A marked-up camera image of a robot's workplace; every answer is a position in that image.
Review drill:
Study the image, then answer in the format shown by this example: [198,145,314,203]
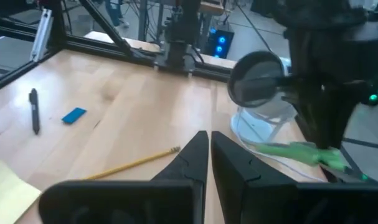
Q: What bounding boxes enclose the blue eraser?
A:
[61,107,88,125]

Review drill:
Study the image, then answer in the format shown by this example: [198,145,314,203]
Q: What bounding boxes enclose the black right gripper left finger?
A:
[38,130,210,224]

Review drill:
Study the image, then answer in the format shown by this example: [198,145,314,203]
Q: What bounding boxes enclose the yellow sticky note pad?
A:
[0,159,42,224]

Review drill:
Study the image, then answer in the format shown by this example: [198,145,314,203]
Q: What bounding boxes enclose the computer with blue lights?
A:
[206,27,235,59]

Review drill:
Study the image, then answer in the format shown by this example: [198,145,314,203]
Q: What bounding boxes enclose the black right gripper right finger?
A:
[210,130,378,224]

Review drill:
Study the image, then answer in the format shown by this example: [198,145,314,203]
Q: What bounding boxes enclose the green-handled scissors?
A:
[255,141,370,183]

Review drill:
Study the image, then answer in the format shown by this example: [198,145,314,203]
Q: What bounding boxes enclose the person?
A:
[103,0,131,29]

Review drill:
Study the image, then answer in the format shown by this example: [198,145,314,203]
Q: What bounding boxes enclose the black pen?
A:
[29,88,41,136]

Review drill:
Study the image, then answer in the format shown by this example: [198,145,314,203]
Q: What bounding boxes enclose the silver aluminium bracket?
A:
[29,8,54,62]

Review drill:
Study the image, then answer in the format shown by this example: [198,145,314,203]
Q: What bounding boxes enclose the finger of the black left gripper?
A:
[296,93,325,147]
[319,93,348,149]

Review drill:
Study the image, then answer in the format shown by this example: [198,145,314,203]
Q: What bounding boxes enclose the white desk fan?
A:
[227,50,299,147]

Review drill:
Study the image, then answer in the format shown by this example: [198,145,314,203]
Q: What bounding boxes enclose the yellow pencil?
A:
[82,146,181,182]

